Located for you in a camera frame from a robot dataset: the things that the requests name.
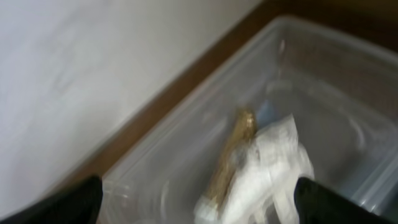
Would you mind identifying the white napkin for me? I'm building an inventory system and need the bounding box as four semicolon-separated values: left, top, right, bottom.
195;116;313;224

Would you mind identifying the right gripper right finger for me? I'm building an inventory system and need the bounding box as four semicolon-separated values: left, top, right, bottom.
294;177;392;224

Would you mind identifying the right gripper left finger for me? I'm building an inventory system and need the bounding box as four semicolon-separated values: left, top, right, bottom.
1;175;103;224

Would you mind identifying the clear plastic bin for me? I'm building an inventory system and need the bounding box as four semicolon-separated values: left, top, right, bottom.
99;17;397;223

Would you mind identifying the gold snack wrapper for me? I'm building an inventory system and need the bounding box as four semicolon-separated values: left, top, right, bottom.
204;108;257;212

